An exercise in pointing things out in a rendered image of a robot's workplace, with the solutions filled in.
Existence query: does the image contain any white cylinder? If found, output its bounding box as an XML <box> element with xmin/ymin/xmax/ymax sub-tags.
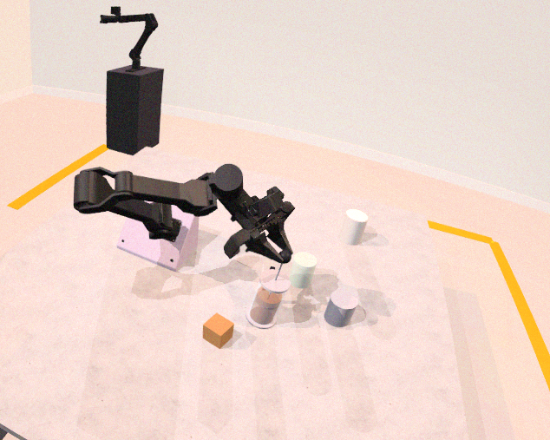
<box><xmin>339</xmin><ymin>209</ymin><xmax>369</xmax><ymax>246</ymax></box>

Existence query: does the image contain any glass coffee press with black knob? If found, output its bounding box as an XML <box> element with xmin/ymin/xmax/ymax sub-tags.
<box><xmin>246</xmin><ymin>251</ymin><xmax>291</xmax><ymax>329</ymax></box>

